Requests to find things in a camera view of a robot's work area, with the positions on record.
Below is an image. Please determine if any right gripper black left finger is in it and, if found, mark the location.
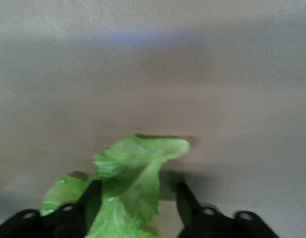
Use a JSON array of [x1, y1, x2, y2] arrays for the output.
[[0, 180, 102, 238]]

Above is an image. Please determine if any green lettuce leaf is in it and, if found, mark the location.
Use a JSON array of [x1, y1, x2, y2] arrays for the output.
[[40, 135, 192, 238]]

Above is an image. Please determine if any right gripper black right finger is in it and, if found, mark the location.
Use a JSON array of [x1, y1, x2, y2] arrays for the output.
[[177, 182, 280, 238]]

